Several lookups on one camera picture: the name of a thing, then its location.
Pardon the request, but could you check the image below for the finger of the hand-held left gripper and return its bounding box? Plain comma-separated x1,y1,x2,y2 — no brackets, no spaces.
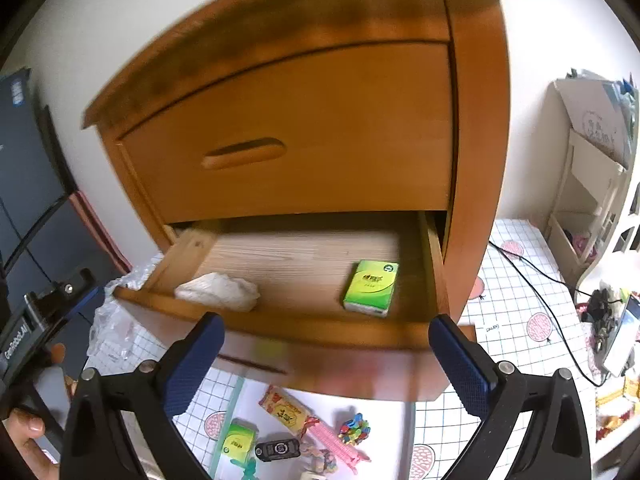
27,267,107,333

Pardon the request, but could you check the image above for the black bundle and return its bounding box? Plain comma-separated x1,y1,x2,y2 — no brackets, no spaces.
586,285,623,328

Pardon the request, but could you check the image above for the clear plastic bag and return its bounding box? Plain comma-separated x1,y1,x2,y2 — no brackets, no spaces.
87,255,166,361

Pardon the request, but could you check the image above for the wooden nightstand cabinet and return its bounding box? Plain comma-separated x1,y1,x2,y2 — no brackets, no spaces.
82,0,516,403

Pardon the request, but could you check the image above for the wooden drawer with cutout handle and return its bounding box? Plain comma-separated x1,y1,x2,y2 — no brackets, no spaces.
115,42,456,223

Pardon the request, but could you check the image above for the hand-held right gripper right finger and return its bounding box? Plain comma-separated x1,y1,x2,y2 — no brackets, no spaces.
428,314,593,480

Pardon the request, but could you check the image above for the orange snack packet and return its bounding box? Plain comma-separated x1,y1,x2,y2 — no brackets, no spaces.
258,385,313,436

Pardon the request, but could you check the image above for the pink comb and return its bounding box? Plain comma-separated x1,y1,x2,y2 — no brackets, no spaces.
300,417,372,475

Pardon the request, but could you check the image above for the black toy car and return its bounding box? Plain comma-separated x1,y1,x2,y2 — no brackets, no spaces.
254,437,302,462

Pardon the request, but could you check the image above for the white desk organizer rack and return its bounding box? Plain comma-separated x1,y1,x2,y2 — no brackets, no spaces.
545,67,640,286

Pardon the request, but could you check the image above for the clear green-edged document pouch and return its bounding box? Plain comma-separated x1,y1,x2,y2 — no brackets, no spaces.
207,377,261,480

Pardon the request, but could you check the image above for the white crumpled tissue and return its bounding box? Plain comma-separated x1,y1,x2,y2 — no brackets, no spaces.
174,272,261,312

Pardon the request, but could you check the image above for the black cable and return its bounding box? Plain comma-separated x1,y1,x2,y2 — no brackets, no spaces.
487,240,607,388

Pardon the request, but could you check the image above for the dark blue panel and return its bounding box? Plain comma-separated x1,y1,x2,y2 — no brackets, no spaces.
10,192,133,411

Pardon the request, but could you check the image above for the green tissue pack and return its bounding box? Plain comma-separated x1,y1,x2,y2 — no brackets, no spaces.
220,419,259,466
342,260,400,317

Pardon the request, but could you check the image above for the person's left hand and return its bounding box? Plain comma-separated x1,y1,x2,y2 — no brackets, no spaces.
0,406,62,480

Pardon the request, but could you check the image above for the dark monitor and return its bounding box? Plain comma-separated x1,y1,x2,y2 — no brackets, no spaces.
0,71,80,273

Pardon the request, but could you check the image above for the colourful plastic toy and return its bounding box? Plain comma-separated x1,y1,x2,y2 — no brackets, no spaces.
337,412,372,446

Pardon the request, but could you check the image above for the white flat box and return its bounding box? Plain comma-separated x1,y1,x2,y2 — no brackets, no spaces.
602,294,640,377

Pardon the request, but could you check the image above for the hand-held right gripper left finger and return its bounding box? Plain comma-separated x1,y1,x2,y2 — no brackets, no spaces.
59,311,226,480

